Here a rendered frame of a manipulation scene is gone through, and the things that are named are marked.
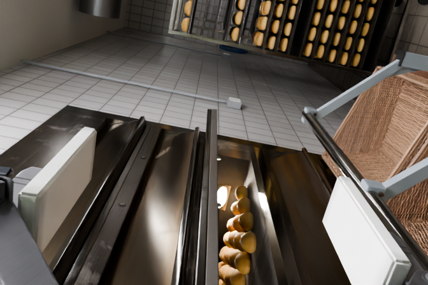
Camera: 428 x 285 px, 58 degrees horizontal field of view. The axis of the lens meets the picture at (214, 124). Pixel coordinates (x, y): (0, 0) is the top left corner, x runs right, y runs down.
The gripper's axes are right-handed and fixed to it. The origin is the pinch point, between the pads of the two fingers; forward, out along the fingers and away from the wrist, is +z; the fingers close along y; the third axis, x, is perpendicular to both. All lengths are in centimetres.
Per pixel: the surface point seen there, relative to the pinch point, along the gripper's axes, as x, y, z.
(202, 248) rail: -41, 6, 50
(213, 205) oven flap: -41, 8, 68
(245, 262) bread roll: -81, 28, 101
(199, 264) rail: -41, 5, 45
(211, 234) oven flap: -41, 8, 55
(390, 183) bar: -16, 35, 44
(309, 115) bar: -18, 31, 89
